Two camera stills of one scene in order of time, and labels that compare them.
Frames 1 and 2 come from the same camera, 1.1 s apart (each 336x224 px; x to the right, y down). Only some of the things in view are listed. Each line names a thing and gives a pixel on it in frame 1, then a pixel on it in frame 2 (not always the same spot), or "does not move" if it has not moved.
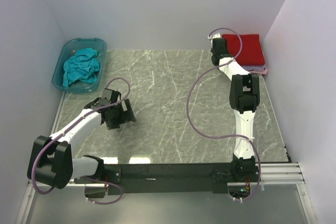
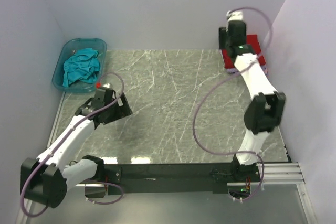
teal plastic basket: [67, 50] does not move
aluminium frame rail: [281, 173] does not move
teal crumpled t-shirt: [84, 65] does not move
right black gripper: [225, 48] to [222, 36]
